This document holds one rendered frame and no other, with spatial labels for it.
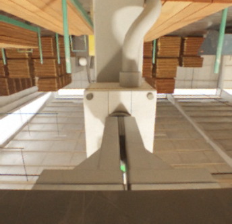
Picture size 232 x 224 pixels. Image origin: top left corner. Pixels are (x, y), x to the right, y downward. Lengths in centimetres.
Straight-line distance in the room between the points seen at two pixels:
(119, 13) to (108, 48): 4
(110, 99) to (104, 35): 9
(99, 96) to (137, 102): 4
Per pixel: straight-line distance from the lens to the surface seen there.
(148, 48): 926
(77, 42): 671
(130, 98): 16
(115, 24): 22
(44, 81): 997
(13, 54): 1054
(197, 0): 176
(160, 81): 948
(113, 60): 22
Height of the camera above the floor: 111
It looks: 17 degrees up
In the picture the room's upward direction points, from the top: 180 degrees clockwise
